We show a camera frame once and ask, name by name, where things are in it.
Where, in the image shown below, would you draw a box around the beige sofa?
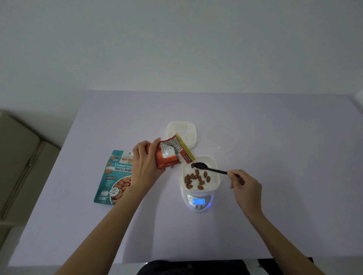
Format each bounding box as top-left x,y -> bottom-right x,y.
0,111 -> 61,250

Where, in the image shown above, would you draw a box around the person's black clothing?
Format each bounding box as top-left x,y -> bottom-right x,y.
136,257 -> 314,275

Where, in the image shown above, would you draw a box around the almonds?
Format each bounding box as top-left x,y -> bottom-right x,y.
184,163 -> 211,190

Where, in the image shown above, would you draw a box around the person's right hand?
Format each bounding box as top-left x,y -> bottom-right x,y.
226,169 -> 263,220

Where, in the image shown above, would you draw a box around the white kitchen scale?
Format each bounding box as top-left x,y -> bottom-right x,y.
180,187 -> 215,212

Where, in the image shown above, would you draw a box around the white square plastic container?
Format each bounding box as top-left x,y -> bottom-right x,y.
180,156 -> 221,192
165,121 -> 200,150

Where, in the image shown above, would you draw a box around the person's left forearm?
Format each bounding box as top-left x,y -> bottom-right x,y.
54,184 -> 146,275

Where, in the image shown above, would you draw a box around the person's right forearm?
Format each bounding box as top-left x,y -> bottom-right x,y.
246,211 -> 327,275

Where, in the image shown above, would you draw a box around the teal roasted almonds bag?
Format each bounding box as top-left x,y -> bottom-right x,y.
93,150 -> 134,206

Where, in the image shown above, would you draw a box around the person's left hand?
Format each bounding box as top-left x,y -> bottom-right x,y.
129,138 -> 166,193

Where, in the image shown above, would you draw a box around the black plastic spoon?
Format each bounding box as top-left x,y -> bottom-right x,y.
194,162 -> 229,175

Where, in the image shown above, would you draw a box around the orange salted almonds bag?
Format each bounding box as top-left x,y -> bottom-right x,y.
146,133 -> 196,170

